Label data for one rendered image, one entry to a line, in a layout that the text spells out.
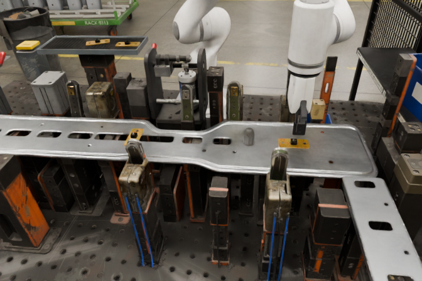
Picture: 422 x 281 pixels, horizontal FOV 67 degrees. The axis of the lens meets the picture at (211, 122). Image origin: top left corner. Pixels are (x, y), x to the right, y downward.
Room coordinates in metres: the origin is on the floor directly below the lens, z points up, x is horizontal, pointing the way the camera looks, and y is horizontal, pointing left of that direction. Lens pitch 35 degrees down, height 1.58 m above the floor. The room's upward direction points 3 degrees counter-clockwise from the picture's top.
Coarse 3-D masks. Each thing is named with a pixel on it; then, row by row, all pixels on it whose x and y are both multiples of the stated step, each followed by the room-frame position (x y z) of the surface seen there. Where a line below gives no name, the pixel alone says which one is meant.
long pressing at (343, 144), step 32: (0, 128) 0.85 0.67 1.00; (32, 128) 0.84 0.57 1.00; (64, 128) 0.84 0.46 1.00; (96, 128) 0.83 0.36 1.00; (128, 128) 0.82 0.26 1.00; (224, 128) 0.79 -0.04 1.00; (256, 128) 0.79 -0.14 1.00; (288, 128) 0.78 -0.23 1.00; (320, 128) 0.77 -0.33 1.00; (352, 128) 0.76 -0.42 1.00; (160, 160) 0.67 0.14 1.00; (192, 160) 0.66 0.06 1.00; (224, 160) 0.65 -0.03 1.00; (256, 160) 0.64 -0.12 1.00; (288, 160) 0.64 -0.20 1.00; (320, 160) 0.63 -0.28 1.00; (352, 160) 0.62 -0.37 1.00
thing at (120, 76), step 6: (120, 72) 1.02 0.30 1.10; (126, 72) 1.01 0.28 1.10; (114, 78) 0.98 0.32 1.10; (120, 78) 0.97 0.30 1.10; (126, 78) 0.97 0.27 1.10; (114, 84) 0.98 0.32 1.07; (120, 84) 0.97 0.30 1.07; (126, 84) 0.97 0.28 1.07; (120, 90) 0.97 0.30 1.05; (126, 90) 0.97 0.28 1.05; (120, 96) 0.98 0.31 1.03; (126, 96) 0.97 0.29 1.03; (120, 102) 0.98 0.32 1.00; (126, 102) 0.98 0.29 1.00; (126, 108) 0.98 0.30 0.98; (126, 114) 0.98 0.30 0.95
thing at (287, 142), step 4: (280, 140) 0.72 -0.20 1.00; (284, 140) 0.72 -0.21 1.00; (288, 140) 0.72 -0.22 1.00; (292, 140) 0.70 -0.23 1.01; (296, 140) 0.70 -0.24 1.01; (300, 140) 0.71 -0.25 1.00; (304, 140) 0.71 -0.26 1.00; (280, 144) 0.70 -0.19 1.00; (284, 144) 0.70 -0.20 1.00; (288, 144) 0.70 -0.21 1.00; (292, 144) 0.70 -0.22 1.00; (296, 144) 0.70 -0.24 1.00; (300, 144) 0.70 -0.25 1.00; (304, 144) 0.69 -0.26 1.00; (308, 144) 0.69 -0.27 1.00; (304, 148) 0.68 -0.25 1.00; (308, 148) 0.68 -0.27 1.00
